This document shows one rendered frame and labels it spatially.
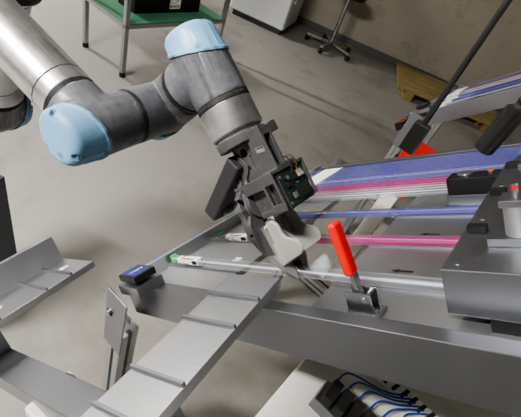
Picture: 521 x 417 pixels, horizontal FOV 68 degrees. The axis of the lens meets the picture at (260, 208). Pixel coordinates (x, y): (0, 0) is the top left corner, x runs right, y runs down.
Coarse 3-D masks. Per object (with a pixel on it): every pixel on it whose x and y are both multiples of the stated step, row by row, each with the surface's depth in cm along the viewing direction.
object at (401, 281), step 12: (204, 264) 68; (216, 264) 66; (228, 264) 64; (240, 264) 62; (252, 264) 61; (264, 264) 60; (300, 276) 54; (312, 276) 53; (324, 276) 52; (336, 276) 50; (360, 276) 48; (372, 276) 47; (384, 276) 46; (396, 276) 45; (408, 276) 45; (420, 276) 44; (408, 288) 44; (420, 288) 43; (432, 288) 42
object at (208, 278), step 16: (304, 208) 86; (320, 208) 83; (240, 224) 88; (208, 240) 83; (224, 240) 79; (208, 256) 74; (224, 256) 71; (240, 256) 69; (256, 256) 67; (160, 272) 73; (176, 272) 71; (192, 272) 69; (208, 272) 66; (224, 272) 64; (240, 272) 63; (208, 288) 60
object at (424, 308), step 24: (408, 216) 64; (432, 216) 62; (456, 216) 59; (360, 264) 54; (384, 264) 52; (408, 264) 50; (432, 264) 48; (336, 288) 49; (384, 288) 46; (408, 312) 40; (432, 312) 39; (504, 336) 33
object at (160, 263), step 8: (320, 168) 116; (232, 216) 89; (216, 224) 86; (224, 224) 87; (232, 224) 89; (208, 232) 83; (216, 232) 85; (192, 240) 80; (200, 240) 82; (176, 248) 77; (184, 248) 79; (192, 248) 80; (160, 256) 75; (168, 256) 76; (152, 264) 73; (160, 264) 74
